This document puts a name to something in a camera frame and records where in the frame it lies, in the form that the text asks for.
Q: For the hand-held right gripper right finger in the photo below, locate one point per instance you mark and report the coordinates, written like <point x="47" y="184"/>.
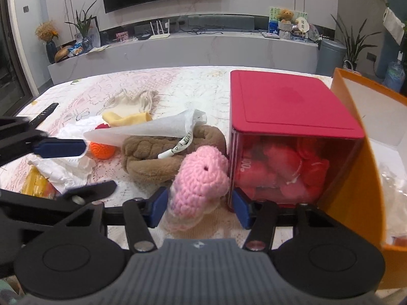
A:
<point x="241" y="211"/>

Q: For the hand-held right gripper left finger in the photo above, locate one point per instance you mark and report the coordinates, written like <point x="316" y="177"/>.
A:
<point x="157" y="206"/>

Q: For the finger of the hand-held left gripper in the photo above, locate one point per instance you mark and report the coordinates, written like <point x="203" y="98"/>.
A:
<point x="60" y="148"/>
<point x="92" y="190"/>

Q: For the orange crochet ball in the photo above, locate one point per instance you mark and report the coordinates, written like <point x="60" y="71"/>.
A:
<point x="103" y="151"/>

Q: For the pink crochet toy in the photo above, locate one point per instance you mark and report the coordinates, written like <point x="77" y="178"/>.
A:
<point x="197" y="178"/>

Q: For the yellow cloth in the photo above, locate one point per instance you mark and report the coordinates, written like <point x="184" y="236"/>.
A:
<point x="127" y="120"/>

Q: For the orange cardboard box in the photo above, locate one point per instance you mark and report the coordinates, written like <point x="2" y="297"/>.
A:
<point x="349" y="181"/>

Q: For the white crumpled plastic bag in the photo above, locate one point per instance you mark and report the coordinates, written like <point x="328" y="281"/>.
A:
<point x="70" y="168"/>

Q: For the black remote control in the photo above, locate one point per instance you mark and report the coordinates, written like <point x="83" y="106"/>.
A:
<point x="44" y="112"/>

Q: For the yellow packet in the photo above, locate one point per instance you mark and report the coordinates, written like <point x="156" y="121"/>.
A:
<point x="35" y="182"/>

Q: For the brown plush toy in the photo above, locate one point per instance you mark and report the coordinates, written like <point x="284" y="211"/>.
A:
<point x="149" y="159"/>

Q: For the brown bread loaf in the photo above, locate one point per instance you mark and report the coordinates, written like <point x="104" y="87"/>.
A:
<point x="63" y="54"/>

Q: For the blue snack bag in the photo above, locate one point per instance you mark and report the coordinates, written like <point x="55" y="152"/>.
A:
<point x="77" y="50"/>

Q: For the dried flowers in dark vase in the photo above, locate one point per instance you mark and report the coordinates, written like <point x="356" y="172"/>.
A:
<point x="47" y="38"/>

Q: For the green plant in glass vase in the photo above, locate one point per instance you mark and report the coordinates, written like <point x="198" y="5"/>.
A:
<point x="84" y="25"/>

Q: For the pink card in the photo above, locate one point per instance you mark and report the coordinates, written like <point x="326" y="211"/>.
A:
<point x="122" y="36"/>

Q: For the black set-top box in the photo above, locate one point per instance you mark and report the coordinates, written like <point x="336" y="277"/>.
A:
<point x="145" y="36"/>

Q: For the white router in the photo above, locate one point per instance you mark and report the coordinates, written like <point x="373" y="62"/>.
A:
<point x="159" y="35"/>

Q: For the clear plastic bag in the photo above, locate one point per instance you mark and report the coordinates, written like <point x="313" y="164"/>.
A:
<point x="396" y="197"/>

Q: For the grey marble tv console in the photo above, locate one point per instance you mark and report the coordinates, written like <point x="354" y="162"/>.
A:
<point x="190" y="50"/>

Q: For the grey trash bin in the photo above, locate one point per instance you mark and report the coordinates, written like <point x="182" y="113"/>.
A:
<point x="330" y="57"/>

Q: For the white gift basket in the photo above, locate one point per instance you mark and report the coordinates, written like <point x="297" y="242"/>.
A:
<point x="285" y="31"/>

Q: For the round hand fan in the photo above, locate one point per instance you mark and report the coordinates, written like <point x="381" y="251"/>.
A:
<point x="302" y="25"/>

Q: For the brown teddy bear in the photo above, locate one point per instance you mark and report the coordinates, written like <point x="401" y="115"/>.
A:
<point x="285" y="16"/>

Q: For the tall potted plant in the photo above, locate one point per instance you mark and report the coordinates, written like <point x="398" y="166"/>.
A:
<point x="353" y="43"/>

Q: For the blue water bottle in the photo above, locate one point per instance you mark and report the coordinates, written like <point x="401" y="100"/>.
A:
<point x="395" y="76"/>

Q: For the white hanging bag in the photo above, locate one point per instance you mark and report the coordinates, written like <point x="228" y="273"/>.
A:
<point x="393" y="25"/>

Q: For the picture frame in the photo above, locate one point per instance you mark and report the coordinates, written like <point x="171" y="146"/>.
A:
<point x="95" y="35"/>

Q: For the wall socket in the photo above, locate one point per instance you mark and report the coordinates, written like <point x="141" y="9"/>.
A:
<point x="371" y="57"/>

